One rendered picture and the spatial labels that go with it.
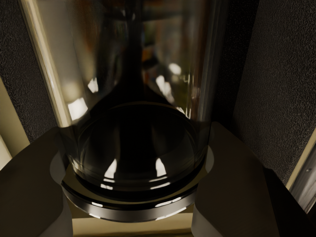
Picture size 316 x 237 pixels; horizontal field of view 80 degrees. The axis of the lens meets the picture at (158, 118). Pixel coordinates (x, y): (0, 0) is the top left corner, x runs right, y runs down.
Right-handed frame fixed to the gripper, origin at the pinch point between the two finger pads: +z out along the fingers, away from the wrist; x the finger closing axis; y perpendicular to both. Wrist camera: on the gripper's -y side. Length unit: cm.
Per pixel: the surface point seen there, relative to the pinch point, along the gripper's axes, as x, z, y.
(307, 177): 16.5, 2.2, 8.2
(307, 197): 17.5, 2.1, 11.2
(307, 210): 17.2, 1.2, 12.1
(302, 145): 14.5, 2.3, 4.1
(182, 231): 4.3, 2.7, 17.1
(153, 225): 0.8, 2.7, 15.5
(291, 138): 14.3, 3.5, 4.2
